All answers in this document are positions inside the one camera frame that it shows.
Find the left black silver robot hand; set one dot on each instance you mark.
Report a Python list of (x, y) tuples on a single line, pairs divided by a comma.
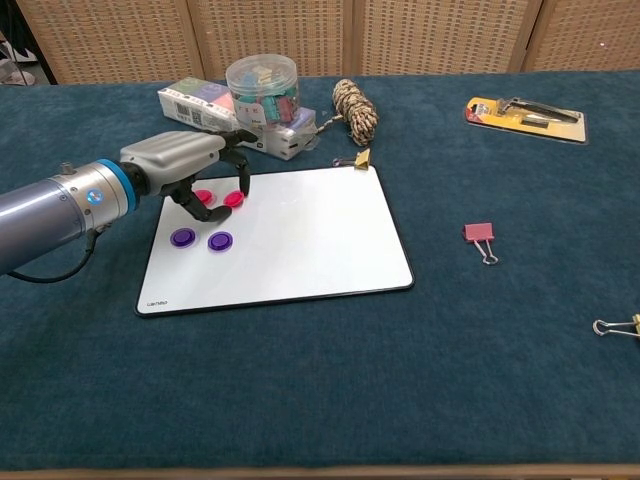
[(175, 160)]

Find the pink round magnet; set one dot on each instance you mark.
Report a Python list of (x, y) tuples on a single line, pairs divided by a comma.
[(233, 199), (205, 194)]

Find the purple round magnet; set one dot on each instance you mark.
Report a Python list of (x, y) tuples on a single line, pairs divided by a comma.
[(182, 237), (219, 241)]

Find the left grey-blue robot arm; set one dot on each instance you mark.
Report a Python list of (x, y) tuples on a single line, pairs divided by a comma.
[(45, 210)]

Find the white magnetic board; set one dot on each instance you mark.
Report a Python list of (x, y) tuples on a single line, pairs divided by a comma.
[(310, 240)]

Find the long white smiley-print box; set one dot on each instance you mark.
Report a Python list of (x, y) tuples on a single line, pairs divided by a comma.
[(190, 107)]

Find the clear tub of binder clips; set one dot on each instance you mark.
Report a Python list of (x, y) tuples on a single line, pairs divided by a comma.
[(260, 90)]

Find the small yellow binder clip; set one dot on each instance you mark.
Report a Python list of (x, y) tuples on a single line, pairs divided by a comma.
[(363, 160)]

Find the wooden rattan folding screen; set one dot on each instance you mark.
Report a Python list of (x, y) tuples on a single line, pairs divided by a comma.
[(425, 35)]

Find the dark blue table cloth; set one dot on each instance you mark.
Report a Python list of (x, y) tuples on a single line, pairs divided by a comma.
[(350, 390)]

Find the pink binder clip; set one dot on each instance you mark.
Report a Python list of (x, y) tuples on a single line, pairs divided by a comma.
[(479, 231)]

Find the yellow razor blister pack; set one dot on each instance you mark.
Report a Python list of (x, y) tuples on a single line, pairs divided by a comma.
[(525, 125)]

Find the large yellow binder clip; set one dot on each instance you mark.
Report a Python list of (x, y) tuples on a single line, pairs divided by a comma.
[(636, 327)]

